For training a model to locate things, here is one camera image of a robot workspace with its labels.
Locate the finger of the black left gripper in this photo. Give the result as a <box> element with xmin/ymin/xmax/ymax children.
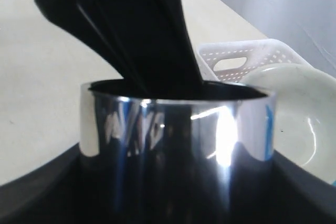
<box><xmin>35</xmin><ymin>0</ymin><xmax>203</xmax><ymax>95</ymax></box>

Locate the white perforated plastic basket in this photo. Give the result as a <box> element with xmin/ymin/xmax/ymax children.
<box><xmin>196</xmin><ymin>39</ymin><xmax>309</xmax><ymax>82</ymax></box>

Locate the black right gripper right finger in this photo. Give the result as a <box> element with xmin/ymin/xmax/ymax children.
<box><xmin>270</xmin><ymin>152</ymin><xmax>335</xmax><ymax>223</ymax></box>

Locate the shiny steel cup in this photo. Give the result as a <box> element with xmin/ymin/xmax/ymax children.
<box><xmin>78</xmin><ymin>80</ymin><xmax>276</xmax><ymax>223</ymax></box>

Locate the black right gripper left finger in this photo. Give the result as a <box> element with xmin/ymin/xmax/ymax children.
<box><xmin>1</xmin><ymin>145</ymin><xmax>79</xmax><ymax>223</ymax></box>

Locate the cream ceramic bowl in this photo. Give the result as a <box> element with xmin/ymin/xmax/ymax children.
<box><xmin>241</xmin><ymin>63</ymin><xmax>335</xmax><ymax>184</ymax></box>

